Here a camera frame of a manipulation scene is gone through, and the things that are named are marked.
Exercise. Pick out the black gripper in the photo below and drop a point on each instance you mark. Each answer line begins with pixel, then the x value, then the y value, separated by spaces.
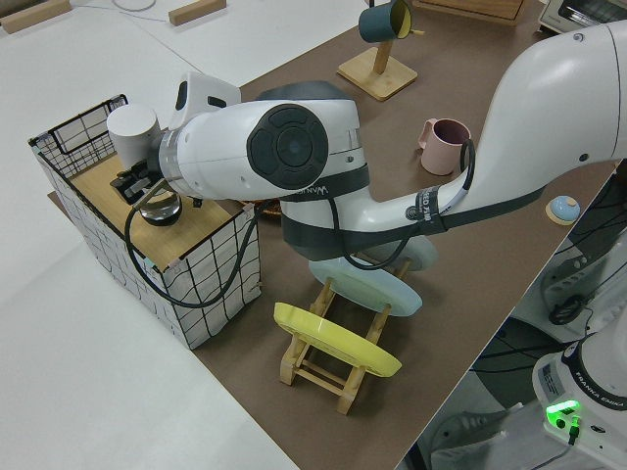
pixel 158 164

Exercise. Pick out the pink mug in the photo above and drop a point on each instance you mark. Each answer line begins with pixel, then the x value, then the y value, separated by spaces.
pixel 443 152

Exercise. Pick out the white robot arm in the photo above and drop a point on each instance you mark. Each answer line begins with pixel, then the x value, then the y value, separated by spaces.
pixel 220 142

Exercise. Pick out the wooden block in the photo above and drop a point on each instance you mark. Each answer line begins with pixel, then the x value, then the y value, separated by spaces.
pixel 196 11
pixel 34 14

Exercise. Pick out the yellow plate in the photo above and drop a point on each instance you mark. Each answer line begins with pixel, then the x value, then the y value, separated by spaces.
pixel 338 343

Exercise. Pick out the light blue plate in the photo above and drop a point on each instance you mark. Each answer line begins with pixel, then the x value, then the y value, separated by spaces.
pixel 372 291

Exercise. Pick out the wooden mug rack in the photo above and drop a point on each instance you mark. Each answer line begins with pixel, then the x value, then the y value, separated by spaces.
pixel 377 76

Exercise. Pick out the wooden plate rack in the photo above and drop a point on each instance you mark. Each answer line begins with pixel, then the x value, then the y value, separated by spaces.
pixel 318 377

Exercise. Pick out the dark teal mug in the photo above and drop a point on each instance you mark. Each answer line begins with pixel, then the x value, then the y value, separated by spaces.
pixel 377 22

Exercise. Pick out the grey plate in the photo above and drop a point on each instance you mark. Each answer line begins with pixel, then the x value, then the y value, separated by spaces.
pixel 421 254

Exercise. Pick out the brown table mat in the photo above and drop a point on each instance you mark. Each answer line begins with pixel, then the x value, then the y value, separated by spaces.
pixel 465 294

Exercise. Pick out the wooden cabinet box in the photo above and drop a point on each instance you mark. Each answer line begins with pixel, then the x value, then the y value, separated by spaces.
pixel 470 10

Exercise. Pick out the blue lid with wooden knob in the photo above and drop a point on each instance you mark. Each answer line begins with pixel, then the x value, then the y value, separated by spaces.
pixel 563 210

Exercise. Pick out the white toaster oven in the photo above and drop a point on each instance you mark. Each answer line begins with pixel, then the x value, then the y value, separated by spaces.
pixel 583 12

